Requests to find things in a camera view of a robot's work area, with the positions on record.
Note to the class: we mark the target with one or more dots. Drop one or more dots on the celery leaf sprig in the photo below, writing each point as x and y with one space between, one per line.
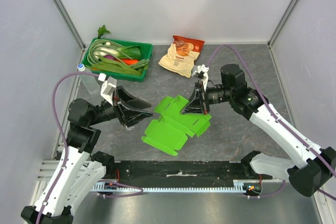
102 31

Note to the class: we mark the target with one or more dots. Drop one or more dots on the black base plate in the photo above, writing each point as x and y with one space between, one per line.
180 174

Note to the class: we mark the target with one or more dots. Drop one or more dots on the orange carrot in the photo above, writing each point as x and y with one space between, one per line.
130 61

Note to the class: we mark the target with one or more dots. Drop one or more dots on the green leafy vegetable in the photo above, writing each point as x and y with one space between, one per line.
115 67

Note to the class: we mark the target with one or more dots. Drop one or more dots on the purple onion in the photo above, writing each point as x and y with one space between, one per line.
109 57

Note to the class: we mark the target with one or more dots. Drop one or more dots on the green paper box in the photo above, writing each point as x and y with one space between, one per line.
172 129

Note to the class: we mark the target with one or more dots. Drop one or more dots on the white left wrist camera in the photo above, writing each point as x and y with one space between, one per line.
109 84

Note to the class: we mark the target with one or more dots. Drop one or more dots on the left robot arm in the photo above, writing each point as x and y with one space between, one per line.
79 168

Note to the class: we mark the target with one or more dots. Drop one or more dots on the red and cream snack bag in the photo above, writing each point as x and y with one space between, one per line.
181 55

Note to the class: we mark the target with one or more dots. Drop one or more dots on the bok choy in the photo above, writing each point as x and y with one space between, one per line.
130 52

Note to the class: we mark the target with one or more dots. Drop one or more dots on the green plastic crate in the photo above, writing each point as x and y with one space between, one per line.
146 53

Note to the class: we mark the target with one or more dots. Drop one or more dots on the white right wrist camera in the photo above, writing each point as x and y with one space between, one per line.
201 72

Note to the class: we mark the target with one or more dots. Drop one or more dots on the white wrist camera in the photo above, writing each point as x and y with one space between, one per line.
201 72
109 84

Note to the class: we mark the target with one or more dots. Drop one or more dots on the green asparagus bunch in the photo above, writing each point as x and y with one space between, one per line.
140 64

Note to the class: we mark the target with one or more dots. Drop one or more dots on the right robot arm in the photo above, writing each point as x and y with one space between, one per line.
308 167

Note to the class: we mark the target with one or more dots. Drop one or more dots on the green long beans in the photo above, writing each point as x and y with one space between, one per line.
92 49

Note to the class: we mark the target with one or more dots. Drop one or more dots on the clear plastic water bottle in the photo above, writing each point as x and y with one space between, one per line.
88 81

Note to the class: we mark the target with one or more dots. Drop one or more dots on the light blue cable duct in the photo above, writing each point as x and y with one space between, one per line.
238 187

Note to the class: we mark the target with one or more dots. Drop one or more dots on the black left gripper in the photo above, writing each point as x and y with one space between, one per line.
118 111

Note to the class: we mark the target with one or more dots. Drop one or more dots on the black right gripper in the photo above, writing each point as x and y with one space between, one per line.
202 99

